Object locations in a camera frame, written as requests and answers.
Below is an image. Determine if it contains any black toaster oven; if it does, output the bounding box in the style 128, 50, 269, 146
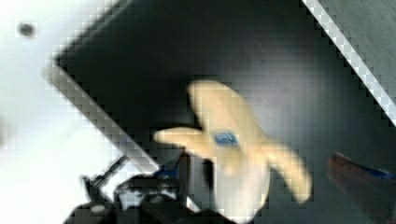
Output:
45, 0, 395, 224

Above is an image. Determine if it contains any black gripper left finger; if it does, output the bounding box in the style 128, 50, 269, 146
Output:
113, 152, 191, 210

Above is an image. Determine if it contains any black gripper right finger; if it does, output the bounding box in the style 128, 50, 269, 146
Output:
328, 153, 396, 224

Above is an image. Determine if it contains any peeled plush banana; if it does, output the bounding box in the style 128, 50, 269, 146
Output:
154, 80, 313, 224

